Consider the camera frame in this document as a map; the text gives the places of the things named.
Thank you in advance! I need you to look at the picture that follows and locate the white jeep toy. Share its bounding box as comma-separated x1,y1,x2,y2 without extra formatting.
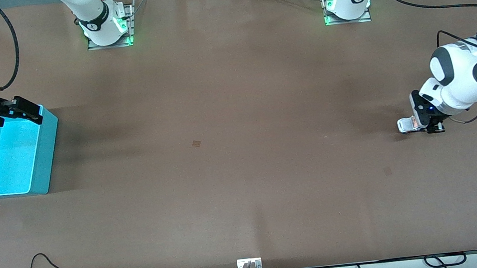
397,115,423,134

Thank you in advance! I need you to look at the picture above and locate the teal plastic bin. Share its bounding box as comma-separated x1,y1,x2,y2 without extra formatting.
0,103,67,200

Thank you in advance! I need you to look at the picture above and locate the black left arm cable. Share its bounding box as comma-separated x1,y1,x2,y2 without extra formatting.
376,0,477,134

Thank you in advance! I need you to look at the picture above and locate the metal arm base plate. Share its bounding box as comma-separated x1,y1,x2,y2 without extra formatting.
82,0,137,51
321,0,373,27

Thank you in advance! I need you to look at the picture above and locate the coiled black cable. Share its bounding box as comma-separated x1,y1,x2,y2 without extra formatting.
423,250,468,268

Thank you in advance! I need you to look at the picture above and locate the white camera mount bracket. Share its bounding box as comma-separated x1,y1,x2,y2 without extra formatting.
236,257,263,268

